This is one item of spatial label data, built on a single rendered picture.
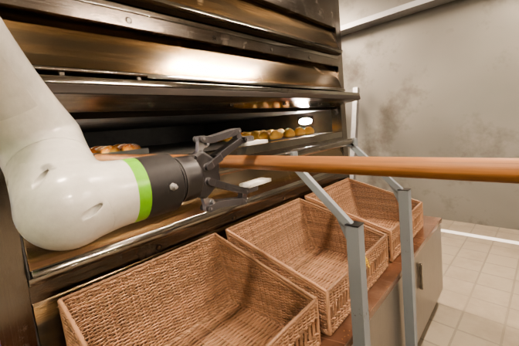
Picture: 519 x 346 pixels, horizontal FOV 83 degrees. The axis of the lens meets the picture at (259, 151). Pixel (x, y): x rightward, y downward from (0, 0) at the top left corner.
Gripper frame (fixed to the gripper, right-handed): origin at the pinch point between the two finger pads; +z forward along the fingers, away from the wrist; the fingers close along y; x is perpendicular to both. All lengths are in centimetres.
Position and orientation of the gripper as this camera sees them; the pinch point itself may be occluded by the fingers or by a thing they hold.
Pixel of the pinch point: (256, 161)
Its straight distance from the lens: 61.8
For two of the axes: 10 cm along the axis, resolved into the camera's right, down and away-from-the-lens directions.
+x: 7.4, 0.0, -6.7
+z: 6.6, -1.2, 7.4
